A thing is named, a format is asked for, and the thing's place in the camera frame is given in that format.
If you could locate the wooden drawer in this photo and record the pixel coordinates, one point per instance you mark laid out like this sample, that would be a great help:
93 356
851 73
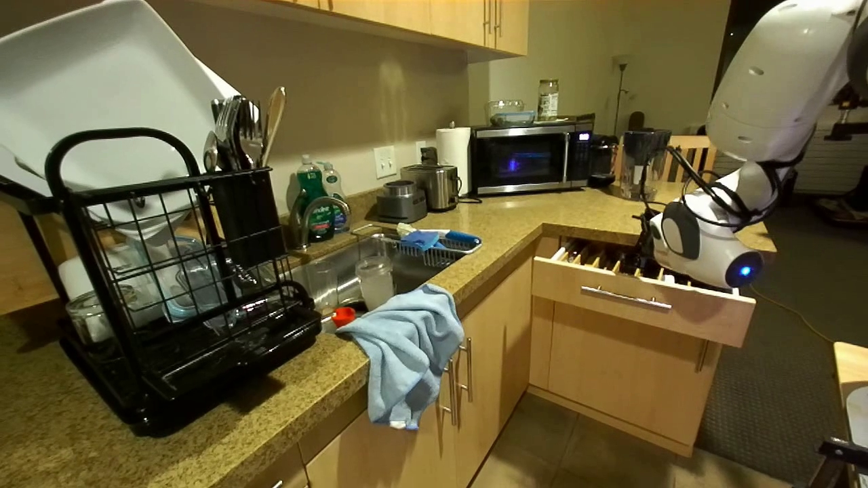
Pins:
613 279

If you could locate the silver toaster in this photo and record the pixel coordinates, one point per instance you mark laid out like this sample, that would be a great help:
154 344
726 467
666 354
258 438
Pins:
441 184

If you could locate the black dish rack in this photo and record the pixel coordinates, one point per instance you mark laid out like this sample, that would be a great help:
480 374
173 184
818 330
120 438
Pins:
192 297

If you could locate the glass jar on microwave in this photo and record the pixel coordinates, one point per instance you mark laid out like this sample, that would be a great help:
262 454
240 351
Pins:
550 99

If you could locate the blue dish towel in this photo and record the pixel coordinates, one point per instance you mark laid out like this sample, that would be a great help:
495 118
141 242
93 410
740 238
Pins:
410 340

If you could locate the lower cabinet door under sink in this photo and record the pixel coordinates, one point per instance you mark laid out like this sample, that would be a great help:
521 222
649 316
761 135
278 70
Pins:
485 385

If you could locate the white wall outlet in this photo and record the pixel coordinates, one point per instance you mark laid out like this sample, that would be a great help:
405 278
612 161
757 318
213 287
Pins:
383 161

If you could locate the green dish soap bottle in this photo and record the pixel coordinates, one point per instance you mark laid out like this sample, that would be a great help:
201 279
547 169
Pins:
314 179

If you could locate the white paper towel roll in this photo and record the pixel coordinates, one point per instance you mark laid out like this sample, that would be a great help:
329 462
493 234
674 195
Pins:
453 150

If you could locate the black microwave oven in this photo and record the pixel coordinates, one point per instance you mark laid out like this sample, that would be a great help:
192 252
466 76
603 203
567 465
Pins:
543 158

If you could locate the black coffee maker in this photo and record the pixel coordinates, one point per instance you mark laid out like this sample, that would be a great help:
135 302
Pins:
645 153

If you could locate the kitchen sink faucet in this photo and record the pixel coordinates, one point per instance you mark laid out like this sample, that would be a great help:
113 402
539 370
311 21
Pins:
322 215

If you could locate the red small object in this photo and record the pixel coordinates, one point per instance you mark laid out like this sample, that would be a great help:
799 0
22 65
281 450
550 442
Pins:
343 316

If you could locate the upper wooden cabinets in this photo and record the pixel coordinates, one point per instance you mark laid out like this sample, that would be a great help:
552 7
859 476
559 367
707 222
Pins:
495 24

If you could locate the white plate in rack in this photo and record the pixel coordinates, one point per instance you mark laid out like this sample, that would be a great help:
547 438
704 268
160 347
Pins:
105 65

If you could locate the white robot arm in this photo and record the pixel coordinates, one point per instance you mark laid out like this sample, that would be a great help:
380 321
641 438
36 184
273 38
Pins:
763 115

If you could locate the lower cabinet door below drawer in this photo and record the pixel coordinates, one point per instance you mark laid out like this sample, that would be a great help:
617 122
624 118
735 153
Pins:
641 381

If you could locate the wooden spoon in rack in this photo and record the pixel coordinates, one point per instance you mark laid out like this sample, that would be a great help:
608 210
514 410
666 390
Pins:
276 115

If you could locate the blue sponge cloth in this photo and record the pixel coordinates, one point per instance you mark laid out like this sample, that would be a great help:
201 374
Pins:
441 242

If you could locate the glass cup in sink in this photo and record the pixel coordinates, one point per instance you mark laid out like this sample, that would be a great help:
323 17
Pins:
376 271

